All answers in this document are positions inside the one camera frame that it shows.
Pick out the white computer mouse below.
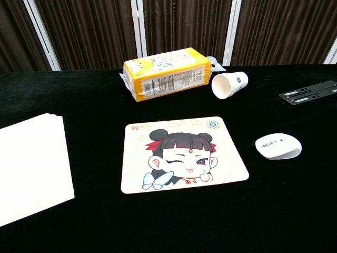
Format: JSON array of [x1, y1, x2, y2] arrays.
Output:
[[254, 133, 303, 160]]

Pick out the cartoon girl mouse pad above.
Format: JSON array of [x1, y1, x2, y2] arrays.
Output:
[[120, 116, 250, 194]]

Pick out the yellow snack package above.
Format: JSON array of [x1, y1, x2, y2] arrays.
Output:
[[119, 47, 214, 103]]

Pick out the white paper cup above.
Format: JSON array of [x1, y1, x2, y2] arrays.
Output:
[[211, 71, 249, 100]]

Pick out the silver blister pack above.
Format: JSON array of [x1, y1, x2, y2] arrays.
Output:
[[206, 55, 226, 72]]

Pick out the black velvet tablecloth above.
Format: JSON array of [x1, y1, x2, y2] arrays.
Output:
[[0, 64, 337, 253]]

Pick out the dark brown pleated curtain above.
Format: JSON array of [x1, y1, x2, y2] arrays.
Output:
[[231, 0, 337, 66], [142, 0, 234, 70], [35, 0, 140, 71], [0, 0, 52, 75]]

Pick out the white paper stack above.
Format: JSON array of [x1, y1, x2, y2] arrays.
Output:
[[0, 113, 75, 228]]

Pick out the black folding laptop stand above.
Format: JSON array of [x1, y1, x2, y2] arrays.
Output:
[[277, 80, 337, 106]]

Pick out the white partition frame post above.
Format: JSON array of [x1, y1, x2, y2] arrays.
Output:
[[23, 0, 62, 72], [323, 39, 337, 65], [222, 0, 242, 66], [131, 0, 147, 59]]

